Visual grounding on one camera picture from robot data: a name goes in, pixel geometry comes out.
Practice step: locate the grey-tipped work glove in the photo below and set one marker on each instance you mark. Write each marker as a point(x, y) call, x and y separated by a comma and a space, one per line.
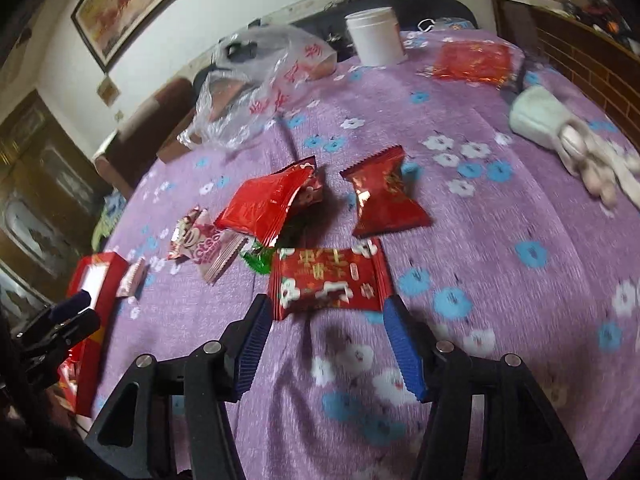
point(575, 142)

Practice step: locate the framed landscape painting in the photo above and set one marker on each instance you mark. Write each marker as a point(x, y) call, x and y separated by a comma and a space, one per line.
point(135, 0)

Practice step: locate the pink striped snack packet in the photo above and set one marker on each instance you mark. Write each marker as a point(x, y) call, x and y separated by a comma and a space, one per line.
point(210, 250)

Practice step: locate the purple floral tablecloth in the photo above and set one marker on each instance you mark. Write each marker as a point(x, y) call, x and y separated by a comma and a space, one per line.
point(500, 285)

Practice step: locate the white plastic jar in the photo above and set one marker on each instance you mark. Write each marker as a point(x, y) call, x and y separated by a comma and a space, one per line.
point(375, 35)

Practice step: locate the blue packet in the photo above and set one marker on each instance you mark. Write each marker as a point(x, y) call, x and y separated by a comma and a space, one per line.
point(456, 23)

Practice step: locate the small pink snack packet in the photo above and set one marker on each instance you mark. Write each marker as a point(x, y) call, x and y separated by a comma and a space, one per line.
point(131, 280)

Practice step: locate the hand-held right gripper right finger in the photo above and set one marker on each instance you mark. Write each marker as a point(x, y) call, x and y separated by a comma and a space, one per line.
point(402, 350)

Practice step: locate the clear plastic bag red print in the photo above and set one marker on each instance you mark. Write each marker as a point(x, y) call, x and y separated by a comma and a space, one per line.
point(260, 90)

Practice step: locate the white knit glove green cuff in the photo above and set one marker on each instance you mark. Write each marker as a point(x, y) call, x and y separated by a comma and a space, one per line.
point(537, 117)

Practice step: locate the black bag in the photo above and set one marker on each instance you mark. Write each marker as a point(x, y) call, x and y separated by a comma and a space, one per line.
point(425, 2)

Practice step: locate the red packet with white flowers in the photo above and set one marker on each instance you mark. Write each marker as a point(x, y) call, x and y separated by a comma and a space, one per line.
point(325, 280)

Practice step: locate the small square wall plaque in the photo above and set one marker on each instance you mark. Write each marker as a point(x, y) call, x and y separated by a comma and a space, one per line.
point(107, 91)

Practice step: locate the brown sofa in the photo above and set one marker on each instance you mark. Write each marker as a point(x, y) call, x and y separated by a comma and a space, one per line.
point(145, 135)

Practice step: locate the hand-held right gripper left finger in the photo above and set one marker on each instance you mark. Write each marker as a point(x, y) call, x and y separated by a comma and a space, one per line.
point(255, 345)

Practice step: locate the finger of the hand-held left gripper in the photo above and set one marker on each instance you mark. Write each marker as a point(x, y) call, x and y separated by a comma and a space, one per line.
point(74, 305)
point(70, 330)

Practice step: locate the red sheer gift pouch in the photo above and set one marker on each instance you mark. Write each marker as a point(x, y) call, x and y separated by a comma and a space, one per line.
point(475, 62)

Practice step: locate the green candy wrapper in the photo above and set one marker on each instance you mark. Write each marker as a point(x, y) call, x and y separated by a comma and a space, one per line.
point(257, 260)

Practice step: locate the bright red foil packet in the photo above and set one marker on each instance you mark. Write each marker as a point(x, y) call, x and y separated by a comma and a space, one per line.
point(260, 205)

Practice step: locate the red cardboard box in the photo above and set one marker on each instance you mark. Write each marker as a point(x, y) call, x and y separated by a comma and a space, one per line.
point(97, 320)

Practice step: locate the brick-pattern wooden counter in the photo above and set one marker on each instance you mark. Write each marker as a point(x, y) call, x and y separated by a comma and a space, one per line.
point(585, 65)

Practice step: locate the pale green cloth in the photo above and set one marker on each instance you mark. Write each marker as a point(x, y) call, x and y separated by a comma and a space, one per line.
point(106, 217)

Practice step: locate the dark red snack packet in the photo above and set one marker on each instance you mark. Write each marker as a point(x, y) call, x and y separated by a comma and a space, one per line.
point(385, 200)

